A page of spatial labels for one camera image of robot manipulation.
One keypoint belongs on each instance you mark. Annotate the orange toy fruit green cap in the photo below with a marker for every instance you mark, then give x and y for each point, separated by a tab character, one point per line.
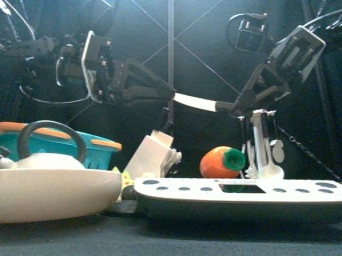
216	163

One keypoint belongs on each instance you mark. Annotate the white utensil rack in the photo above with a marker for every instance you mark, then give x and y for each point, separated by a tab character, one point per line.
259	133

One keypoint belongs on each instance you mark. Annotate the white toy spoon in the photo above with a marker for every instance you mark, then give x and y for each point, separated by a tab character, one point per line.
272	171

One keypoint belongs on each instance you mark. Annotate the white toy fork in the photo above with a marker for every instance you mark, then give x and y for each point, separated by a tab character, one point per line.
251	166

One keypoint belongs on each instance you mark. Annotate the white oval toy ladle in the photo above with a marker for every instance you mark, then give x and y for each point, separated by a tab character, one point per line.
279	151

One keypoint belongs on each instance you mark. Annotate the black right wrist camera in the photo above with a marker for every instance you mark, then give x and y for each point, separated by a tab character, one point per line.
249	35

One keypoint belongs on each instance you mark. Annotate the large white bowl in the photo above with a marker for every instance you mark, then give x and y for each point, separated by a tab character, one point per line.
54	195

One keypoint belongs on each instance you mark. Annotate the white kitchen scale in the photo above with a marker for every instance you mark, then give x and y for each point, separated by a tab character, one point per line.
241	203

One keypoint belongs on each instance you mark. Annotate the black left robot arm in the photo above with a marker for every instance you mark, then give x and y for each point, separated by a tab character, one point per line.
41	50

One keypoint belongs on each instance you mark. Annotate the grey vertical frame pole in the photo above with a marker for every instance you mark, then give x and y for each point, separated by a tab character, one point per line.
170	40

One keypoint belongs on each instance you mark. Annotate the yellow toy piece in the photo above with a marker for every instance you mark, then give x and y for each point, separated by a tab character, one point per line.
128	181

